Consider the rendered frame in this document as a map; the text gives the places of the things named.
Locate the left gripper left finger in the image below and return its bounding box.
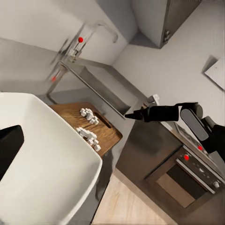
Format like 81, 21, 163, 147
0, 125, 24, 181

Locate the bowl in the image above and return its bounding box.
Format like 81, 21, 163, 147
0, 92, 103, 225

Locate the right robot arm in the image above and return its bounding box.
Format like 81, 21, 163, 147
125, 94, 225, 178

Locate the cutting board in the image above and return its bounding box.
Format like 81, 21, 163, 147
49, 102, 122, 158

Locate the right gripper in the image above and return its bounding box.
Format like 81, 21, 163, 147
125, 106, 167, 122

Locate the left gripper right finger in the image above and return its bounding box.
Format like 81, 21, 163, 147
210, 124, 225, 162

